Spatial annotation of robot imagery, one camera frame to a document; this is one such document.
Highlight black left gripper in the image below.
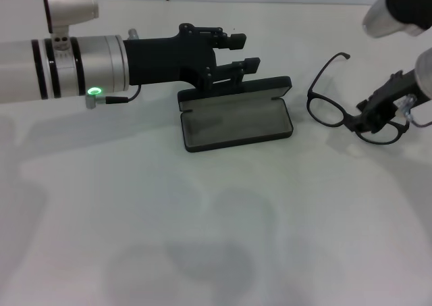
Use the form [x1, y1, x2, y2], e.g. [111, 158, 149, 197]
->
[122, 22, 262, 93]

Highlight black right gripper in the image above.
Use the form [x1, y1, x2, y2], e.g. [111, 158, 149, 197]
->
[356, 69, 423, 135]

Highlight black glasses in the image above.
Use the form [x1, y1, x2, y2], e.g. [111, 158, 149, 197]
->
[306, 51, 411, 146]

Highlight black glasses case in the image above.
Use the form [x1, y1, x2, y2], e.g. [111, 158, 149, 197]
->
[176, 76, 295, 154]

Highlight black cable with silver connector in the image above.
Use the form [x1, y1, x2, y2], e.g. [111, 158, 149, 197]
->
[85, 82, 142, 111]

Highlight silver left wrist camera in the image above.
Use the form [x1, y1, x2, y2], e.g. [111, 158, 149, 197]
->
[39, 0, 101, 44]

